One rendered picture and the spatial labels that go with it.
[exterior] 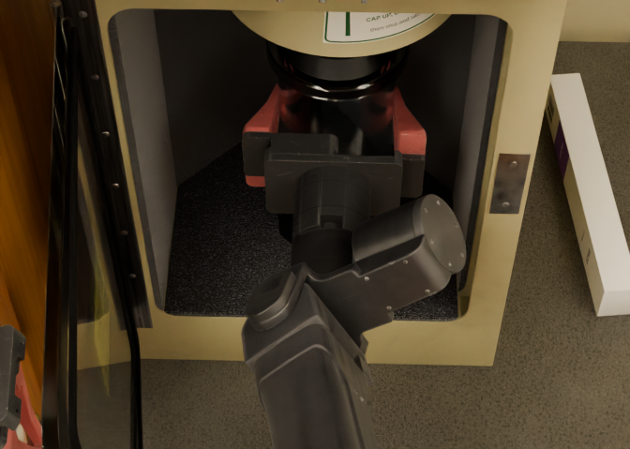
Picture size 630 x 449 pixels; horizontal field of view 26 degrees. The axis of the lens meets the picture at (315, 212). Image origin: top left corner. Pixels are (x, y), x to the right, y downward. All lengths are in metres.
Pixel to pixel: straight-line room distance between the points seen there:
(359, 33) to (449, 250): 0.16
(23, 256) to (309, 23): 0.28
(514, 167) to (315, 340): 0.22
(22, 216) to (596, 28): 0.72
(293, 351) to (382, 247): 0.11
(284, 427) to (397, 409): 0.38
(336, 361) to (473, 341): 0.35
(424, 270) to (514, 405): 0.32
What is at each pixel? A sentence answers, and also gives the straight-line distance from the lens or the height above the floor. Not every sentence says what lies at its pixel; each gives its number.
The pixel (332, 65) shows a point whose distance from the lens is 1.00.
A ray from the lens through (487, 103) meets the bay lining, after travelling 0.97.
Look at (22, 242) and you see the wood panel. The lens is 1.02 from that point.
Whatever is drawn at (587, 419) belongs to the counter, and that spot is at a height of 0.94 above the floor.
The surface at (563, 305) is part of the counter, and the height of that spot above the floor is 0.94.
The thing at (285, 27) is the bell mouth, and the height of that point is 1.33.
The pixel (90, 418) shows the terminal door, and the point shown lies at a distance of 0.82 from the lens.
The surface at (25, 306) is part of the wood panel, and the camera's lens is 1.04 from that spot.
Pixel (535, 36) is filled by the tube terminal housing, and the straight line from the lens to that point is 0.89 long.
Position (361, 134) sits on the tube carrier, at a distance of 1.05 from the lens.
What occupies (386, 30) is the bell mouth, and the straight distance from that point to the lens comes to 0.91.
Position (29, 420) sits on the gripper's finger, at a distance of 0.87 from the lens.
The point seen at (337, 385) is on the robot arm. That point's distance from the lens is 0.82.
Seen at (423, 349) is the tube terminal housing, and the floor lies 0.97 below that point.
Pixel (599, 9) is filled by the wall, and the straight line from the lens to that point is 1.49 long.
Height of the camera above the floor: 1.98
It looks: 53 degrees down
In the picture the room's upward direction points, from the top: straight up
